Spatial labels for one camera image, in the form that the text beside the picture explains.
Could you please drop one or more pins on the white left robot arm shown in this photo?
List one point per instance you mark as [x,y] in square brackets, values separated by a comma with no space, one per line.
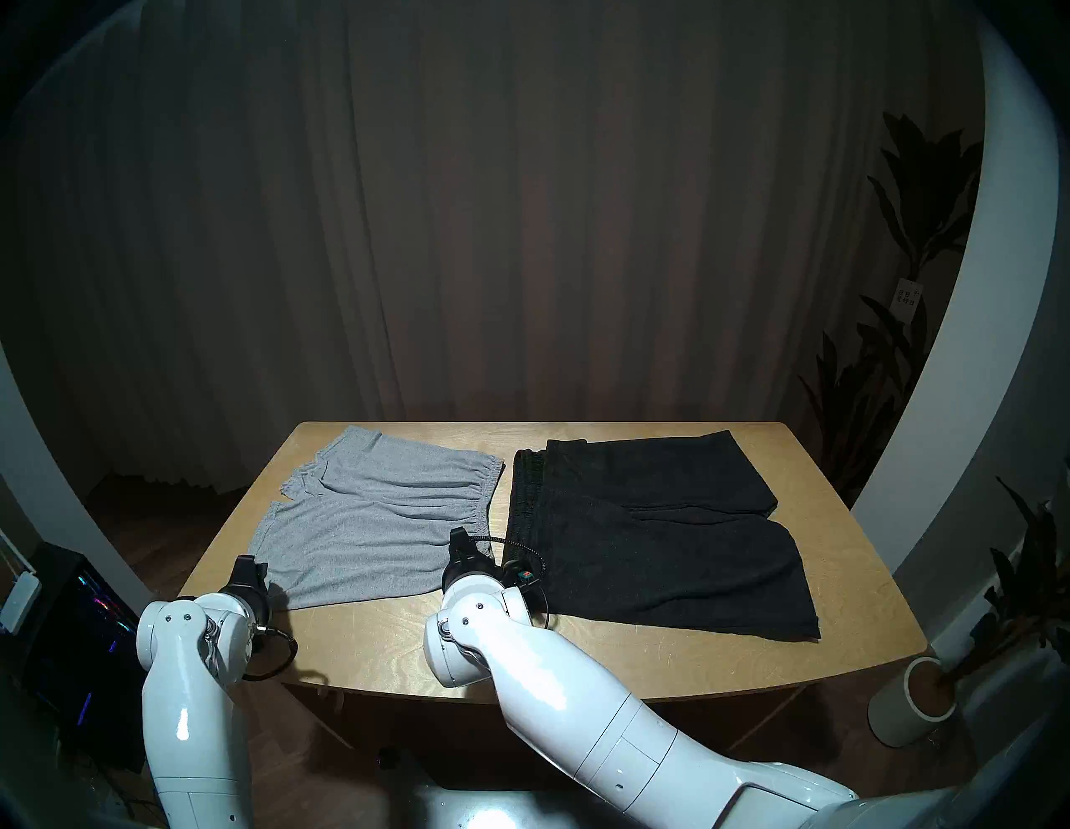
[192,710]

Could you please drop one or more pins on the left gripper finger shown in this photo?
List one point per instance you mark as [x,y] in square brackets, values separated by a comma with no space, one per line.
[260,572]
[242,568]

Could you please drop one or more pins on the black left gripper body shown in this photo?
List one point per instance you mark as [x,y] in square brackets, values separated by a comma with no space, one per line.
[257,602]

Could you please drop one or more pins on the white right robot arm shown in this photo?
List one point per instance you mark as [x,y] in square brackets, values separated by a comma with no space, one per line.
[568,702]

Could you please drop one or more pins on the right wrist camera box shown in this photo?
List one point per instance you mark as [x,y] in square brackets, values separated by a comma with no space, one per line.
[524,577]

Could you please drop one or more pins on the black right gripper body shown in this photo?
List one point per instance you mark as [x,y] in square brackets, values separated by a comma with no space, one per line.
[468,570]

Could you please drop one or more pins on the small white box device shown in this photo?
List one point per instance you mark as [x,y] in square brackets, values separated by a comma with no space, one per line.
[18,603]

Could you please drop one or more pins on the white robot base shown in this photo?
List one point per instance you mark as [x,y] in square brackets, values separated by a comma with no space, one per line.
[501,806]

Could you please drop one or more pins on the grey shorts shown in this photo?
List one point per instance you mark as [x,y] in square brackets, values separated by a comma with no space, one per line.
[384,518]

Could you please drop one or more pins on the white plant tag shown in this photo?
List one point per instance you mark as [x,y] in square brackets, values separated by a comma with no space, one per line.
[908,294]

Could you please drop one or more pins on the tall dark leafy plant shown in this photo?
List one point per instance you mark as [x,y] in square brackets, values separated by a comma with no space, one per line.
[919,192]

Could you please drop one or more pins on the small dark potted plant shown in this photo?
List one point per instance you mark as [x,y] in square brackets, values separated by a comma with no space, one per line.
[1028,585]

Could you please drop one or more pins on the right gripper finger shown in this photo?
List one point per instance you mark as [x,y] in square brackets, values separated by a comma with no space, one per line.
[483,550]
[461,543]

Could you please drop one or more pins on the white round plant pot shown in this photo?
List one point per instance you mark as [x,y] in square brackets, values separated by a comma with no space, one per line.
[899,710]

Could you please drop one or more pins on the black shorts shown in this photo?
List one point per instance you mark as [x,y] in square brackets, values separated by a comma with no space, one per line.
[669,543]

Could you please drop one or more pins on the black computer tower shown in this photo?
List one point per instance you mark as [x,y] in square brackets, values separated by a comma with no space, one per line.
[75,660]

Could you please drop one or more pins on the brown pleated curtain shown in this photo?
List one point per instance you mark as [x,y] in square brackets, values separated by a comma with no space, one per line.
[501,209]

